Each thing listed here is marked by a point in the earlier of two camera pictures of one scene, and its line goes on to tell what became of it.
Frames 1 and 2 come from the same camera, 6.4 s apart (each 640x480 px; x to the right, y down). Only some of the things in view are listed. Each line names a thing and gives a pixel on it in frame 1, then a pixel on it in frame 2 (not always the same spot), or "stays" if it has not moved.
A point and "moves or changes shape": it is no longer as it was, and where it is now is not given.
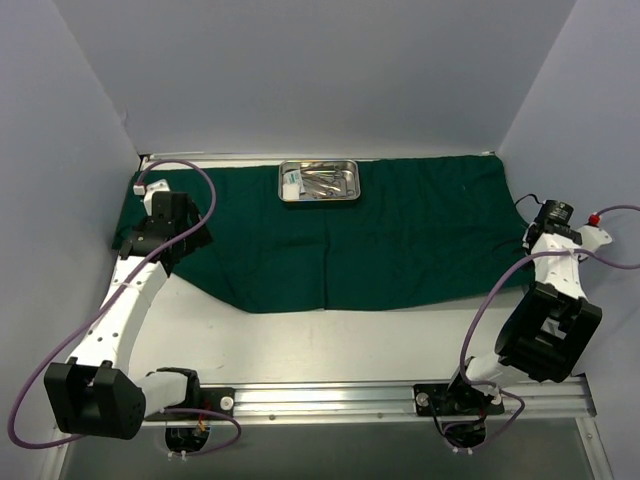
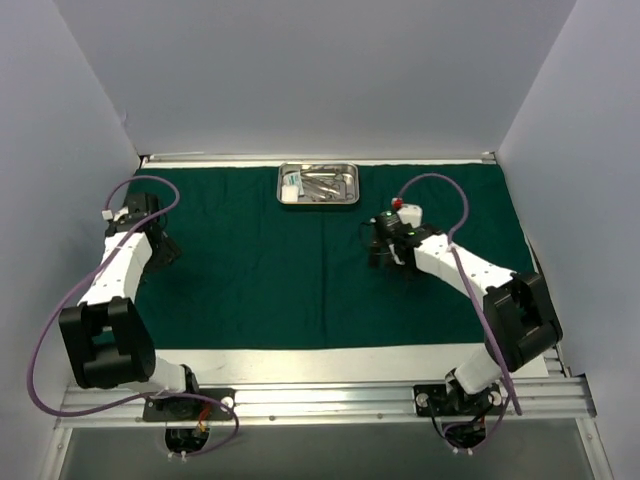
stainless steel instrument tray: x=319 y=180 stays
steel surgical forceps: x=333 y=173 stays
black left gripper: x=185 y=242 → x=163 y=248
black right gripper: x=532 y=235 → x=378 y=255
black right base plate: x=457 y=397 stays
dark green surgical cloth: x=422 y=228 moves or changes shape
